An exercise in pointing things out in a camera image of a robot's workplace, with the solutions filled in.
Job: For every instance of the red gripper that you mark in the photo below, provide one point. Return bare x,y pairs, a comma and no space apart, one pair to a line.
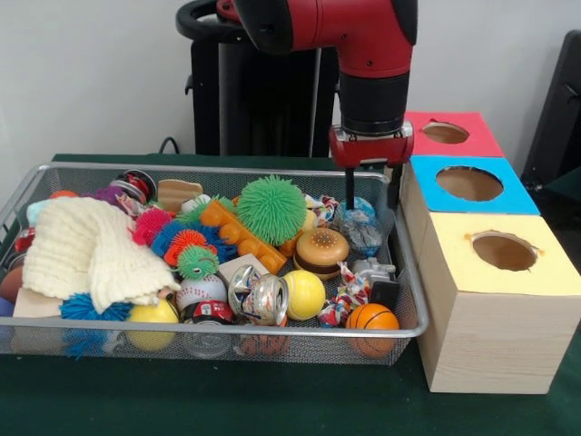
372,150

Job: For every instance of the crushed clear plastic bottle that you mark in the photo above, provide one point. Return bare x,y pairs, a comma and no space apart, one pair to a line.
363,234

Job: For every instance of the green spiky rubber ball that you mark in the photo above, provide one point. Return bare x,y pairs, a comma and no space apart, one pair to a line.
271,209

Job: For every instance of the cream waffle cloth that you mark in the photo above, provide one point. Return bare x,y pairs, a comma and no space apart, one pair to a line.
91,245

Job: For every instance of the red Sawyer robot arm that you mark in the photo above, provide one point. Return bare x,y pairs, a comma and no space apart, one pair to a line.
354,45

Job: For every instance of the wooden box with three holes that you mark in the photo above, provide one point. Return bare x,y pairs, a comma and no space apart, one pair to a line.
490,345

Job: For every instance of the orange toy basketball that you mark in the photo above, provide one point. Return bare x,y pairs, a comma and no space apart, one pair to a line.
372,318

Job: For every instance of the opened silver drink can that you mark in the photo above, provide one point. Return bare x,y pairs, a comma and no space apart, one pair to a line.
258,295

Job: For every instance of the side table with green cloth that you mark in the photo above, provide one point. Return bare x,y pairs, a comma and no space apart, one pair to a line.
567,186

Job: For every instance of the white baseball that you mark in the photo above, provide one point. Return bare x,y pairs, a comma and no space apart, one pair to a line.
199,290

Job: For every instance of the black upright panel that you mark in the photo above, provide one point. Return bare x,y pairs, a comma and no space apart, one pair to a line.
558,104

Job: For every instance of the orange plush toy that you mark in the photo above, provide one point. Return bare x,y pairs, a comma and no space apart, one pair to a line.
165,295

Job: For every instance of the purple spiky rubber ball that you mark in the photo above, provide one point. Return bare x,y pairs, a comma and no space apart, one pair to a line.
104,193

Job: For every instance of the blue spiky ball with eyes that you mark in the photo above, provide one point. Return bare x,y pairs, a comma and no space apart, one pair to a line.
81,309

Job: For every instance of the mint knitted cloth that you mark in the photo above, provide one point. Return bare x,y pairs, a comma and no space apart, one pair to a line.
35,211

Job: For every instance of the plain wooden block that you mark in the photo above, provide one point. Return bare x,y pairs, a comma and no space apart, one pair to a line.
34,306

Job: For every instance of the brown toy football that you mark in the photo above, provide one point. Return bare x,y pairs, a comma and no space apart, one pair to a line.
11,284

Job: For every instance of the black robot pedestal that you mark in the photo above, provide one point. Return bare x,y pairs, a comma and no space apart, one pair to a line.
254,91

